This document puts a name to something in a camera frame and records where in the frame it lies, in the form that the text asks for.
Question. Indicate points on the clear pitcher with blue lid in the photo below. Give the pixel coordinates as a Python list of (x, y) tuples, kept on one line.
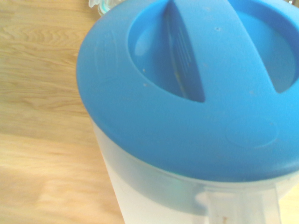
[(163, 116)]

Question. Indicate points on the glass container with teal lid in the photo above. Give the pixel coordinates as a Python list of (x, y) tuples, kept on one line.
[(102, 5)]

